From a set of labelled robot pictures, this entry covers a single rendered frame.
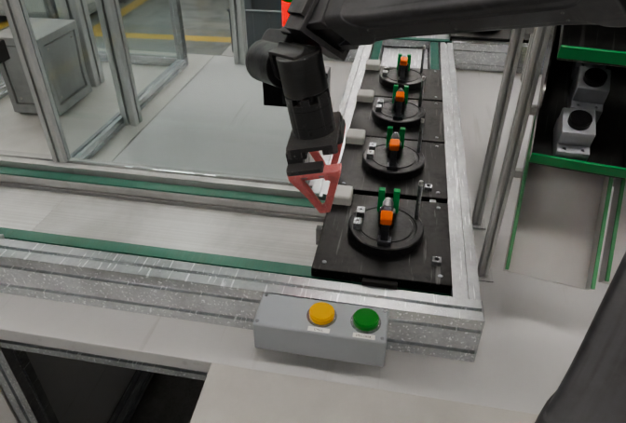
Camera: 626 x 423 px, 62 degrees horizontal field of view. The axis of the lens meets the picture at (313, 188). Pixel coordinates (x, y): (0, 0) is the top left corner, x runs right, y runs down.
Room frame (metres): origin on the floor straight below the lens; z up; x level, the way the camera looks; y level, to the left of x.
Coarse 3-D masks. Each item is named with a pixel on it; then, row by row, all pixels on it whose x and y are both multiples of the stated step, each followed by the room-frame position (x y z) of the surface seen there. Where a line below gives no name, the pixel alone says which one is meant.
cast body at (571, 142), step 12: (564, 108) 0.68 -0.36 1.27; (576, 108) 0.68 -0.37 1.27; (564, 120) 0.66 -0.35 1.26; (576, 120) 0.65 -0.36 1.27; (588, 120) 0.65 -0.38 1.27; (564, 132) 0.65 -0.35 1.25; (576, 132) 0.64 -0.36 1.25; (588, 132) 0.64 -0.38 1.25; (552, 144) 0.69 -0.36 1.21; (564, 144) 0.66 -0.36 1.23; (576, 144) 0.65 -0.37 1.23; (588, 144) 0.64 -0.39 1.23; (564, 156) 0.65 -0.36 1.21; (576, 156) 0.64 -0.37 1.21; (588, 156) 0.64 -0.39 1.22
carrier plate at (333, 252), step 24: (336, 216) 0.82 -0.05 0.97; (432, 216) 0.82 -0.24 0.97; (336, 240) 0.75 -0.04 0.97; (432, 240) 0.75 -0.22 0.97; (312, 264) 0.69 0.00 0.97; (336, 264) 0.69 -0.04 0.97; (360, 264) 0.69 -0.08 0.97; (384, 264) 0.69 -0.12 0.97; (408, 264) 0.69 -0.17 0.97; (408, 288) 0.64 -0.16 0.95; (432, 288) 0.64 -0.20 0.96
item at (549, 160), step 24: (552, 48) 0.78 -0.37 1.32; (552, 72) 0.82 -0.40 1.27; (624, 72) 0.80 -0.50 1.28; (552, 96) 0.78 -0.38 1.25; (624, 96) 0.76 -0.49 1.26; (552, 120) 0.73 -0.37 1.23; (600, 120) 0.72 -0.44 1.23; (624, 120) 0.71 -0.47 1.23; (600, 144) 0.68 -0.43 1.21; (624, 144) 0.68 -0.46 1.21; (576, 168) 0.64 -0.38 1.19; (600, 168) 0.63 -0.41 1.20; (624, 168) 0.62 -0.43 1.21
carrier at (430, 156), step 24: (360, 144) 1.11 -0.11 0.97; (384, 144) 1.08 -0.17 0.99; (408, 144) 1.08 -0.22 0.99; (432, 144) 1.11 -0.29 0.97; (360, 168) 1.00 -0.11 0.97; (384, 168) 0.97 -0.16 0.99; (408, 168) 0.97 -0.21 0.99; (432, 168) 1.00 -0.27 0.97; (360, 192) 0.92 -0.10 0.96; (408, 192) 0.91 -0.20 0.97; (432, 192) 0.91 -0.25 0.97
